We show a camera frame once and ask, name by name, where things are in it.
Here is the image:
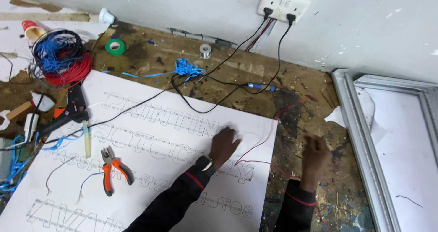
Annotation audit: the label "white plastic piece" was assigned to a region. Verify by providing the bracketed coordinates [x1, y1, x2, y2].
[30, 91, 55, 112]

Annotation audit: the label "short blue wire piece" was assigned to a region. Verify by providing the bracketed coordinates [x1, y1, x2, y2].
[77, 172, 104, 203]

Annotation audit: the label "short black wire piece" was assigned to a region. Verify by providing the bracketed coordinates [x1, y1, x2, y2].
[45, 156, 77, 196]

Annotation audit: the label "white tube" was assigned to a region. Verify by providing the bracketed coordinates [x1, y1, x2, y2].
[23, 113, 40, 142]

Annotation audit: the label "black glue gun cable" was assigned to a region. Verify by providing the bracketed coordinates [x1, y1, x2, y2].
[0, 17, 269, 152]

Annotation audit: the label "thin dark wire scrap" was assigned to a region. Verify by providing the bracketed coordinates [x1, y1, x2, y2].
[396, 195, 425, 209]

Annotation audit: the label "white wall socket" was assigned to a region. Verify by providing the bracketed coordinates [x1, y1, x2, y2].
[257, 0, 313, 24]

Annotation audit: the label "thin red wire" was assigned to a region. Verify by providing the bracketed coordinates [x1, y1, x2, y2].
[234, 100, 329, 232]

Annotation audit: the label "blue wire coil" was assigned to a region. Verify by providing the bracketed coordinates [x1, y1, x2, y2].
[31, 30, 85, 76]

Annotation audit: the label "black wristwatch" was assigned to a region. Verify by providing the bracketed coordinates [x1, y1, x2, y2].
[195, 154, 217, 178]

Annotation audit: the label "grey metal strip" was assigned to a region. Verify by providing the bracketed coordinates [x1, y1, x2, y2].
[168, 27, 238, 49]

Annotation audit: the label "white sign board cut-out letters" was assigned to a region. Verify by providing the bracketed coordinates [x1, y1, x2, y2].
[0, 69, 278, 232]

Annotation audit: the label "person's left hand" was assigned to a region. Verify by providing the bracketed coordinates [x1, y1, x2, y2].
[209, 126, 243, 171]

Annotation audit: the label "green tape roll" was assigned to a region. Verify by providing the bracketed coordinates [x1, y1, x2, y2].
[105, 39, 126, 57]

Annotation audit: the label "blue-handled soldering iron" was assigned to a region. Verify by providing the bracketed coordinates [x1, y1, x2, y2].
[246, 82, 291, 93]

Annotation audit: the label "black soldering iron cable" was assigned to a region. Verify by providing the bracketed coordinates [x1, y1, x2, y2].
[170, 23, 293, 114]

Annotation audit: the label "orange-handled pliers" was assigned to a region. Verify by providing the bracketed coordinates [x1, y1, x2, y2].
[100, 147, 134, 197]

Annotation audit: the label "wooden stick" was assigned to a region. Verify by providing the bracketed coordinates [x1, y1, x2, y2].
[5, 101, 33, 121]

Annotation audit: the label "silver metal frame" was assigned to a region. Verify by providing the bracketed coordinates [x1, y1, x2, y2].
[331, 69, 438, 232]

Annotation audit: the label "white sheet in frame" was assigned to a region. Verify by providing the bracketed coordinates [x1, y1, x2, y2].
[324, 87, 438, 232]

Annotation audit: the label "white bulb holder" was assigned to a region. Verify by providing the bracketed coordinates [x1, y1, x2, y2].
[98, 7, 115, 25]

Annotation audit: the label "loose blue wire strands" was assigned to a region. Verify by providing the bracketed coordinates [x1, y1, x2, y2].
[0, 128, 90, 196]

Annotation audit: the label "grey box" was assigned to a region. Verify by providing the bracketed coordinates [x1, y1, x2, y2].
[0, 137, 15, 182]

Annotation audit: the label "black hot glue gun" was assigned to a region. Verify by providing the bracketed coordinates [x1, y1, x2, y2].
[37, 83, 90, 137]

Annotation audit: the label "person's right hand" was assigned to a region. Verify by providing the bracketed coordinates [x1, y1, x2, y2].
[300, 134, 333, 193]

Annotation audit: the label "tangled blue wire bundle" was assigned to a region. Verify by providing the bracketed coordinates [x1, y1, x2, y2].
[102, 58, 206, 79]

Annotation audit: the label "red and black wall wires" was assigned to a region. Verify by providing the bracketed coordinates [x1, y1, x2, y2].
[245, 18, 275, 53]

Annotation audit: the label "translucent glue stick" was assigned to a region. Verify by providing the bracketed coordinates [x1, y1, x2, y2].
[82, 120, 92, 159]

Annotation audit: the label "red wire coil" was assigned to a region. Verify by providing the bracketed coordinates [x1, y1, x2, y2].
[44, 50, 94, 88]

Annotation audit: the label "red paper cup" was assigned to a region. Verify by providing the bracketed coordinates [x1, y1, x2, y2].
[21, 20, 47, 42]

